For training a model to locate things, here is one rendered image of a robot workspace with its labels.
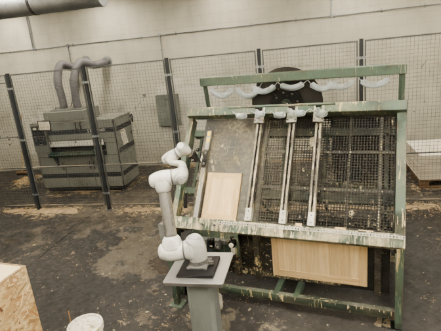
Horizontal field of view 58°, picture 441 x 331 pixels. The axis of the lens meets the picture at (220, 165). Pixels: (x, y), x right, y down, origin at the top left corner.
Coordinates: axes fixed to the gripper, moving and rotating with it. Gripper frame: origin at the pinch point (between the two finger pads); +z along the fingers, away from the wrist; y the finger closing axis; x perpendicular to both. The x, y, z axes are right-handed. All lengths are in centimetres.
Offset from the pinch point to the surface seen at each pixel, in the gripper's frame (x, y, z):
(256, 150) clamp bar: -58, 15, 12
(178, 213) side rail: 20, -53, 14
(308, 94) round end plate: -98, 90, 38
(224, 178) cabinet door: -26.4, -14.2, 13.8
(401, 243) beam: -191, -65, 11
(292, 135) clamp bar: -93, 30, 9
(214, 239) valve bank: -26, -77, 13
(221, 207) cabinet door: -27, -44, 14
